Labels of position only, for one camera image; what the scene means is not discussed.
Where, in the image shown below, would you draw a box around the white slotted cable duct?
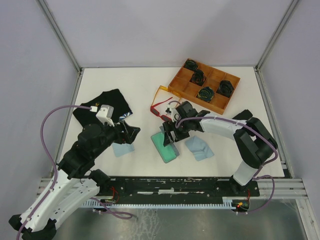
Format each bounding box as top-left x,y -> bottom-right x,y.
82,197 -> 251,209

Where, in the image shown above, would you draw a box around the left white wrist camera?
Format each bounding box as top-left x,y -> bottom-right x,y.
95,104 -> 115,127

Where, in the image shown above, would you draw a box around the left aluminium frame post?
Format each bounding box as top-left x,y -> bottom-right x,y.
36,0 -> 82,73

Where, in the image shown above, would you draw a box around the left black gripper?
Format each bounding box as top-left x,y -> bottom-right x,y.
92,117 -> 141,158

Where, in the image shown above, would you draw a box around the red sunglasses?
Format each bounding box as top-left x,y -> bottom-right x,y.
149,97 -> 172,122

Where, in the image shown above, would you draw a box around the rolled dark tie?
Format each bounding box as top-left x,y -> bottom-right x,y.
190,69 -> 206,86
183,59 -> 198,72
216,80 -> 235,98

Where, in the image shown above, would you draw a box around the black folded t-shirt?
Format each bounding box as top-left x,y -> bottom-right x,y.
73,88 -> 133,127

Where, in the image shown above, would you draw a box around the grey-blue glasses case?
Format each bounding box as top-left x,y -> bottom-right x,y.
150,126 -> 180,164

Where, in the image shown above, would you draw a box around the orange wooden divider tray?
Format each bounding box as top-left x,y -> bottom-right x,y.
168,60 -> 240,115

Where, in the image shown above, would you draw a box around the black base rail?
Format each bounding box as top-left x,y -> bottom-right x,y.
100,176 -> 260,203

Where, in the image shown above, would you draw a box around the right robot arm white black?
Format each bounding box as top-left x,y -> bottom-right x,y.
162,101 -> 279,196

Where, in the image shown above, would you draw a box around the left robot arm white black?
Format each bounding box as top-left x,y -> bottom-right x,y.
9,121 -> 141,240

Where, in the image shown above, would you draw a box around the black glasses case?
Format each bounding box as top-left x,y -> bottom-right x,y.
232,109 -> 253,124

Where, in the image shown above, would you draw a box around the orange sunglasses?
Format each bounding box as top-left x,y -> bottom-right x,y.
153,85 -> 182,113

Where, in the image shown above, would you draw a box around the right aluminium frame post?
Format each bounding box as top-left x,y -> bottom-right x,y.
255,0 -> 301,72

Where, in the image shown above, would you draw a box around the rolled dark tie top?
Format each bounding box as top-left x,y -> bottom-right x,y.
183,59 -> 198,72

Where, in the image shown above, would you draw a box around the rolled dark tie right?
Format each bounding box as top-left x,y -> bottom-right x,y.
216,80 -> 235,98

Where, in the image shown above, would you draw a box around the light blue cloth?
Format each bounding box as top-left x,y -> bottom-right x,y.
111,143 -> 135,158
185,136 -> 215,162

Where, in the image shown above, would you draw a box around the aluminium frame post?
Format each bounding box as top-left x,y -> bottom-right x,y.
36,0 -> 82,73
255,0 -> 301,72

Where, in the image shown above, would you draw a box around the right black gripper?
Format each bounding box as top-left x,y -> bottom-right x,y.
162,118 -> 191,146

